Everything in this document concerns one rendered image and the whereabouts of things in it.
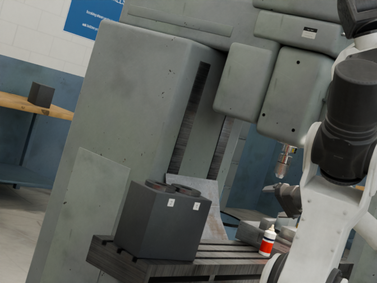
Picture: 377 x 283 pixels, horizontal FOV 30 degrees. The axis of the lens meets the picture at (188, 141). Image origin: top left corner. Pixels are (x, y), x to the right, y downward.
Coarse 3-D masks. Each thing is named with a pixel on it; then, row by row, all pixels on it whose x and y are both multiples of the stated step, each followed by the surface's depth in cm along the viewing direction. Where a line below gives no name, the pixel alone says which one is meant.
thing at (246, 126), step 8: (248, 128) 834; (240, 136) 827; (240, 144) 831; (240, 152) 835; (232, 160) 828; (232, 168) 833; (232, 176) 837; (224, 184) 829; (224, 192) 834; (224, 200) 838; (224, 208) 843
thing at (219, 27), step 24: (144, 0) 282; (168, 0) 274; (192, 0) 266; (216, 0) 259; (240, 0) 252; (144, 24) 280; (168, 24) 272; (192, 24) 264; (216, 24) 257; (240, 24) 250; (216, 48) 258; (264, 48) 242
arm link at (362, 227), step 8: (368, 216) 200; (360, 224) 200; (368, 224) 199; (376, 224) 199; (360, 232) 200; (368, 232) 198; (376, 232) 197; (368, 240) 199; (376, 240) 197; (376, 248) 197
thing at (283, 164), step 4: (280, 160) 243; (284, 160) 242; (288, 160) 242; (276, 164) 244; (280, 164) 242; (284, 164) 242; (288, 164) 243; (276, 168) 243; (280, 168) 242; (284, 168) 242; (288, 168) 243; (276, 172) 243; (280, 172) 242; (284, 172) 243
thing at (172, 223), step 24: (144, 192) 192; (168, 192) 194; (192, 192) 200; (144, 216) 191; (168, 216) 194; (192, 216) 200; (120, 240) 196; (144, 240) 190; (168, 240) 196; (192, 240) 202
